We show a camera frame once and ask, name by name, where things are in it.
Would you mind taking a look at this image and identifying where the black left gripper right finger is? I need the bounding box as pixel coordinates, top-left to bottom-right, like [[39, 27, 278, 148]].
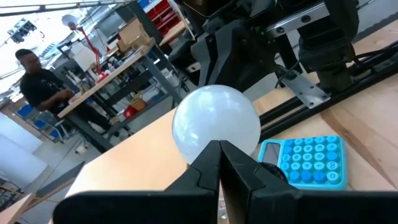
[[219, 139, 398, 224]]

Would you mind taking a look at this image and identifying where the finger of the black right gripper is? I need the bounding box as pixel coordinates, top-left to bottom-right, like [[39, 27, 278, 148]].
[[191, 21, 277, 91]]

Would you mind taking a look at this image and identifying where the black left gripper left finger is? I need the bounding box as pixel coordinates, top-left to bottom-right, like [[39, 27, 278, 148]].
[[52, 139, 223, 224]]

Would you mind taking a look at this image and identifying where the white frosted lightbulb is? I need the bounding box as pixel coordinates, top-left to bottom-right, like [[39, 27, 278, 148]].
[[171, 84, 262, 165]]

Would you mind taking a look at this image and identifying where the smooth tan tabletop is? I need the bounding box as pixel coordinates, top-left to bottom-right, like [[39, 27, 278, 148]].
[[65, 93, 259, 200]]

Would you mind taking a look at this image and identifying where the teal calculator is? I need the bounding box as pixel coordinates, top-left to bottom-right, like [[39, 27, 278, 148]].
[[257, 134, 348, 190]]

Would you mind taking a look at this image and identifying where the red storage bin shelf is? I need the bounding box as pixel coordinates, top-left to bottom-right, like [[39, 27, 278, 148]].
[[146, 0, 181, 35]]

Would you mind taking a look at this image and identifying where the red bin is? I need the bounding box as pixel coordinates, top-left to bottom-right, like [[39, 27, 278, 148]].
[[123, 105, 138, 121]]

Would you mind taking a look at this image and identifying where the orange box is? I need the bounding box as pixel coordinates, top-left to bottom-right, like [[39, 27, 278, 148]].
[[130, 98, 147, 112]]

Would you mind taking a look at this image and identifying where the cardboard box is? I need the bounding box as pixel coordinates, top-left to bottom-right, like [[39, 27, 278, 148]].
[[117, 17, 156, 54]]

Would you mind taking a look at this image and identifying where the wood top black workbench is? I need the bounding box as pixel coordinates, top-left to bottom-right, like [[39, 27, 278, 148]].
[[57, 37, 190, 153]]

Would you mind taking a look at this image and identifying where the black floor ramp yellow stripe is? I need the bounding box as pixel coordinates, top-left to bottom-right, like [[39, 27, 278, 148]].
[[34, 161, 86, 203]]

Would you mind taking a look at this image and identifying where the red desk lamp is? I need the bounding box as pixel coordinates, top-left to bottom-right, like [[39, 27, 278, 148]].
[[61, 14, 109, 83]]

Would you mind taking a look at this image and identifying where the person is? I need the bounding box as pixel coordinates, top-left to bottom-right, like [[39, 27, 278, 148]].
[[14, 48, 113, 134]]

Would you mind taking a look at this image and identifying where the light wood side table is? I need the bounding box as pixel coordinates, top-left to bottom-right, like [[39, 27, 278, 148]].
[[0, 192, 35, 224]]

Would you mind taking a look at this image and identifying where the blue chair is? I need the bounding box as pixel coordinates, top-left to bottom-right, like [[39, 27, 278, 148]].
[[17, 104, 71, 144]]

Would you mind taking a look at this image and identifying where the silver metal bracket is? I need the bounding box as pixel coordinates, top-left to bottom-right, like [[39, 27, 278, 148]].
[[275, 70, 331, 110]]

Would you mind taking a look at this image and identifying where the long black table rail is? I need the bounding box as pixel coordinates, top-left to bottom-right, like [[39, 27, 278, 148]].
[[257, 60, 398, 142]]

